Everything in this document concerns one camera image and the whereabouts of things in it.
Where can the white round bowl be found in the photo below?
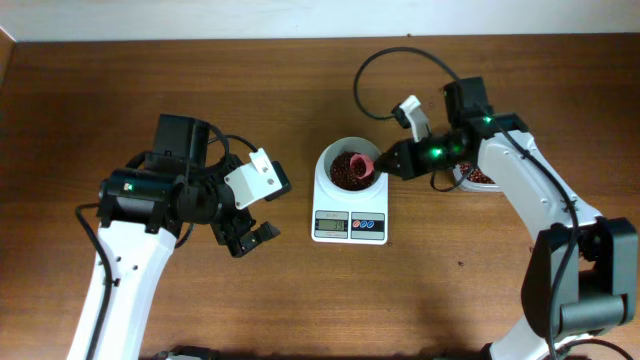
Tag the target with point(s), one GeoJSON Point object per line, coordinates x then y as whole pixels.
{"type": "Point", "coordinates": [348, 144]}

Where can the red adzuki beans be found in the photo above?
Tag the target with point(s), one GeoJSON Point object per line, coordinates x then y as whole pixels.
{"type": "Point", "coordinates": [473, 174]}

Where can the clear plastic bean container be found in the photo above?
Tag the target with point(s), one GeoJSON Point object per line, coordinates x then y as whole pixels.
{"type": "Point", "coordinates": [473, 187]}

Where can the beans in white bowl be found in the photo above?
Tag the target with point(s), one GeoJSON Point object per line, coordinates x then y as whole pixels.
{"type": "Point", "coordinates": [341, 176]}

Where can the pink measuring scoop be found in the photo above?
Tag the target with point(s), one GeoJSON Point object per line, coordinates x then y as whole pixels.
{"type": "Point", "coordinates": [361, 166]}

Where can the white digital kitchen scale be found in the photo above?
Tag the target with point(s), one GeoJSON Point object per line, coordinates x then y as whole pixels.
{"type": "Point", "coordinates": [348, 217]}

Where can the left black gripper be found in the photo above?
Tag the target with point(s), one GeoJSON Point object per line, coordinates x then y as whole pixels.
{"type": "Point", "coordinates": [228, 235]}

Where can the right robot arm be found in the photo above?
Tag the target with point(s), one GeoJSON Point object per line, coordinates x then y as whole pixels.
{"type": "Point", "coordinates": [581, 280]}

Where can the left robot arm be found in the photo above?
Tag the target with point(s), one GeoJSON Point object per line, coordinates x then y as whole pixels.
{"type": "Point", "coordinates": [149, 208]}

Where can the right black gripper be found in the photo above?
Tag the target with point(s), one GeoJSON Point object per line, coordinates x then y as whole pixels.
{"type": "Point", "coordinates": [410, 167]}

